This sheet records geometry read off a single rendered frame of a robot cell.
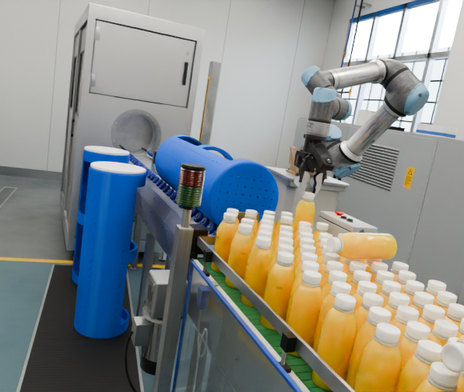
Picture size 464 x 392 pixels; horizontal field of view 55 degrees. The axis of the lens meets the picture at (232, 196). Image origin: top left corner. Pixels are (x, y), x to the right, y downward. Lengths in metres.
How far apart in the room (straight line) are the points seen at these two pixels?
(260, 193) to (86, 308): 1.19
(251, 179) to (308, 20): 5.99
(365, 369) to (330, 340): 0.11
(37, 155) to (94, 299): 4.64
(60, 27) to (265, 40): 2.93
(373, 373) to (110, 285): 1.74
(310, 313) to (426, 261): 2.36
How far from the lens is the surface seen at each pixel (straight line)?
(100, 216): 2.27
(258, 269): 1.19
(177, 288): 1.18
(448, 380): 0.76
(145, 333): 1.50
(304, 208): 1.51
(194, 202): 1.10
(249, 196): 1.67
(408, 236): 3.21
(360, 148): 1.99
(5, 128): 6.90
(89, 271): 2.38
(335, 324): 0.91
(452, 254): 3.44
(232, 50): 7.03
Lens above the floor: 1.41
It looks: 11 degrees down
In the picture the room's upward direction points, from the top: 9 degrees clockwise
